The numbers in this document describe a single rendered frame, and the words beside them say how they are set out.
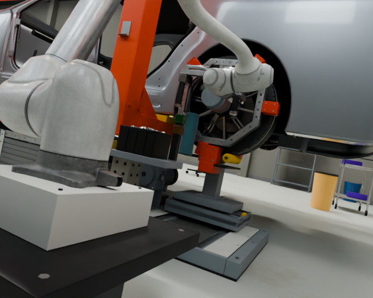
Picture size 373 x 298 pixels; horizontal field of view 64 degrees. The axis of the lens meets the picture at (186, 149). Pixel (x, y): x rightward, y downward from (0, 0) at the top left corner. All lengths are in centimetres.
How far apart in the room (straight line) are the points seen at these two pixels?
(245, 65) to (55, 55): 70
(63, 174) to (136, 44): 128
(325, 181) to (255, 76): 399
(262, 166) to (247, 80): 877
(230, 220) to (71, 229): 137
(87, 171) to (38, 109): 18
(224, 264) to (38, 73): 103
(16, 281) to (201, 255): 104
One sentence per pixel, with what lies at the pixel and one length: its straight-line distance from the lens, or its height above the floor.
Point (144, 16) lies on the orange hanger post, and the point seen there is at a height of 122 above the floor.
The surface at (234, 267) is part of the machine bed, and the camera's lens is 139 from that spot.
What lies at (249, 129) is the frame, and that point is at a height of 70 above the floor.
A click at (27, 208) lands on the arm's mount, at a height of 35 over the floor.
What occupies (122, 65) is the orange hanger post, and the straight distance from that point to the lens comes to 184.
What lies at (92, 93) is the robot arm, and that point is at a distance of 68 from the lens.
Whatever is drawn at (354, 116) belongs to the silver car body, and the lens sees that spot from 194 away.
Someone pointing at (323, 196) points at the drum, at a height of 22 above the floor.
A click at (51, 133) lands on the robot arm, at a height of 49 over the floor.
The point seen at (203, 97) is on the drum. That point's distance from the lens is 178.
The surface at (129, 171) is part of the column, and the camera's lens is 137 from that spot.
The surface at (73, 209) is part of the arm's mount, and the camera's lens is 58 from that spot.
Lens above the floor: 51
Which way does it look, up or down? level
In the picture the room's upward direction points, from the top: 11 degrees clockwise
